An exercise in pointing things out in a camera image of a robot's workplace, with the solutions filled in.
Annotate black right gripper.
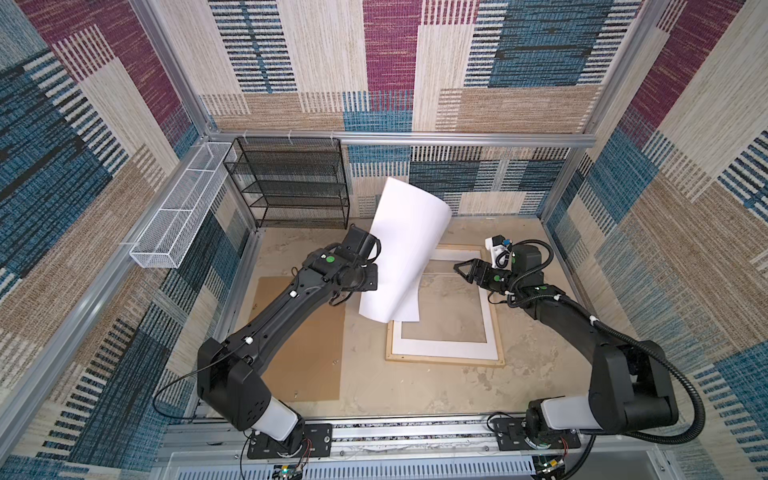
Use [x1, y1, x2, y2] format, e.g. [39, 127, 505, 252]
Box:
[453, 258, 521, 294]

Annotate autumn forest photo print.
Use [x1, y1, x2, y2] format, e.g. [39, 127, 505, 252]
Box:
[359, 177, 452, 323]

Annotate white photo mat board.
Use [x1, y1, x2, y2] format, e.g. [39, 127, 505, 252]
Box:
[392, 248, 500, 361]

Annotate light wooden picture frame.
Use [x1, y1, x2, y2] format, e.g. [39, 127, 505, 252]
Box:
[385, 242, 506, 368]

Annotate brown cardboard backing board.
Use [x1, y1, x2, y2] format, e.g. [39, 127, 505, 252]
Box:
[262, 304, 345, 403]

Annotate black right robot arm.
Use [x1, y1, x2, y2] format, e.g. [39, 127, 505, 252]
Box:
[453, 240, 679, 445]

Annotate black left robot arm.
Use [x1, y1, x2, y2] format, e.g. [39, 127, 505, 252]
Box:
[196, 225, 382, 455]

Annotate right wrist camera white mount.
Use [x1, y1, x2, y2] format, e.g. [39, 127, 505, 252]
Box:
[485, 235, 512, 269]

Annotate black wire mesh shelf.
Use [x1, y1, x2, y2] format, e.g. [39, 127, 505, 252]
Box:
[223, 137, 350, 229]

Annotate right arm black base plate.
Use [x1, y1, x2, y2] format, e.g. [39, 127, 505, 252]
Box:
[486, 415, 582, 452]

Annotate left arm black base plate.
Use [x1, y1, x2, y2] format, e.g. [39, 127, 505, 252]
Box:
[246, 421, 333, 460]

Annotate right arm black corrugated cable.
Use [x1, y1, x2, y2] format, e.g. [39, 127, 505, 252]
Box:
[557, 317, 707, 480]

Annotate white wire mesh basket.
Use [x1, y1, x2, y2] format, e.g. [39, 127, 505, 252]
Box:
[130, 142, 233, 269]

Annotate aluminium mounting rail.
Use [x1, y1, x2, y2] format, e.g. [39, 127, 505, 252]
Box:
[150, 414, 683, 479]

